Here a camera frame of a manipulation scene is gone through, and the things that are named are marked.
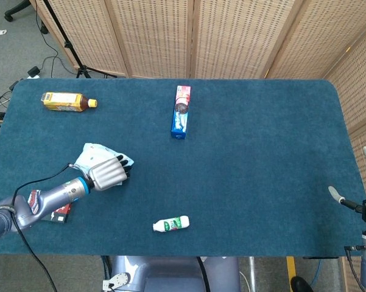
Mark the black office chair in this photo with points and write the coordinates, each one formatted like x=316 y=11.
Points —
x=16 y=7

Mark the tea bottle yellow label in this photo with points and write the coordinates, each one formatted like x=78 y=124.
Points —
x=64 y=102

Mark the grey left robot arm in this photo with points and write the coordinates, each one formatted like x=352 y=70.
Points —
x=54 y=197

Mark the white milk bottle green label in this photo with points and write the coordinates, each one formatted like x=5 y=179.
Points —
x=170 y=224

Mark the black power adapter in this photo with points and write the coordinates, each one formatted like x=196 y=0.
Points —
x=34 y=71

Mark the silver table leg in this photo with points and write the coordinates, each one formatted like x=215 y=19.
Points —
x=253 y=273

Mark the black shoe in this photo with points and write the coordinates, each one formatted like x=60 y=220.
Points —
x=301 y=285

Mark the black tripod stand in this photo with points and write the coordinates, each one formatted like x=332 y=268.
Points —
x=70 y=45

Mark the red black snack box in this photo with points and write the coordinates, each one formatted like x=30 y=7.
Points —
x=59 y=214

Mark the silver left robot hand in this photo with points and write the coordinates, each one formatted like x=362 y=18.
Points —
x=108 y=175

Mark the blue cookie box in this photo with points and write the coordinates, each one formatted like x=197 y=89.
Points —
x=180 y=121

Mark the light blue wet wipes pack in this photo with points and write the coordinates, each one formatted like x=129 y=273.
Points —
x=92 y=155

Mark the blue carpet table cover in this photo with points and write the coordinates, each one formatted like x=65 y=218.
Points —
x=246 y=167

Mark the wicker folding screen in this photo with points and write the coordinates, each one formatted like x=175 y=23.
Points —
x=158 y=36

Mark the grey robot torso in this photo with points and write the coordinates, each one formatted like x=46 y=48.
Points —
x=170 y=273

